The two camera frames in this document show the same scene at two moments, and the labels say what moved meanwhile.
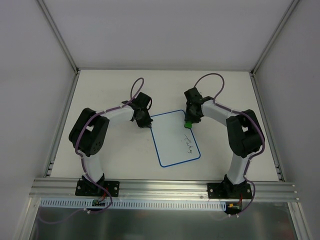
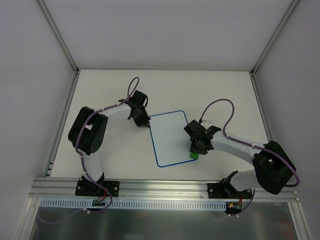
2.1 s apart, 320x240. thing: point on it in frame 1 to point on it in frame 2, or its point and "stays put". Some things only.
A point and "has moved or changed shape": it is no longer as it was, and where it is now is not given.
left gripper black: [143, 118] stays put
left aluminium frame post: [59, 36] stays put
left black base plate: [88, 188] stays put
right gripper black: [190, 114] to [198, 145]
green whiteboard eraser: [188, 124] has moved or changed shape
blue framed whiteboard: [175, 143] stays put
